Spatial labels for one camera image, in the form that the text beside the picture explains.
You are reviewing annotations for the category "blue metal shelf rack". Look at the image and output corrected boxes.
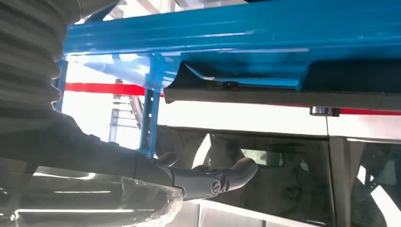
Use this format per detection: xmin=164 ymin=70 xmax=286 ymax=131
xmin=53 ymin=0 xmax=401 ymax=159

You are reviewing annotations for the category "white car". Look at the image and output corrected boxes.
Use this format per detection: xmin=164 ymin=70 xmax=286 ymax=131
xmin=61 ymin=53 xmax=401 ymax=227

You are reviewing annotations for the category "silver metal ladder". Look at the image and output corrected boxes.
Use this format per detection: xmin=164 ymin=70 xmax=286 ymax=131
xmin=108 ymin=78 xmax=145 ymax=145

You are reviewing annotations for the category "red barrier belt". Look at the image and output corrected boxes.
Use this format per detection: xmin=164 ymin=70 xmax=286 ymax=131
xmin=65 ymin=82 xmax=401 ymax=116

